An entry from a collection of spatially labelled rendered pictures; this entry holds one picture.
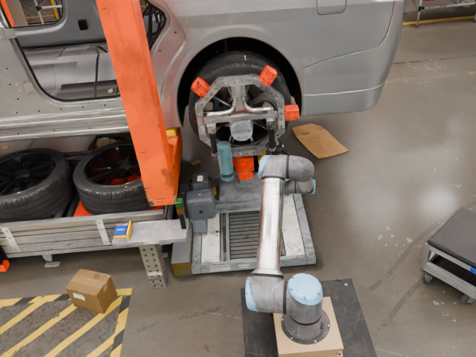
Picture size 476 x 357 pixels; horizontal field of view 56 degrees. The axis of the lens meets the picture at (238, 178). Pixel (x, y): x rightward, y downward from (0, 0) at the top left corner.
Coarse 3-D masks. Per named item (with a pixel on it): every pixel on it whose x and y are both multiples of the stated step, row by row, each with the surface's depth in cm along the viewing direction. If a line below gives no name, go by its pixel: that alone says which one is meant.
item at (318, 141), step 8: (296, 128) 420; (304, 128) 420; (312, 128) 420; (320, 128) 420; (296, 136) 413; (304, 136) 411; (312, 136) 410; (320, 136) 409; (328, 136) 408; (304, 144) 400; (312, 144) 399; (320, 144) 398; (328, 144) 397; (336, 144) 396; (312, 152) 388; (320, 152) 388; (328, 152) 387; (336, 152) 386
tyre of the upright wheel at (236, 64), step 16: (208, 64) 276; (224, 64) 264; (240, 64) 262; (256, 64) 264; (272, 64) 278; (208, 80) 267; (192, 96) 273; (288, 96) 275; (192, 112) 279; (256, 144) 295
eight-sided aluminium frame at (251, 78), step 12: (216, 84) 259; (228, 84) 260; (240, 84) 260; (264, 84) 260; (204, 96) 264; (276, 96) 265; (204, 132) 278; (276, 132) 280; (264, 144) 285; (240, 156) 290
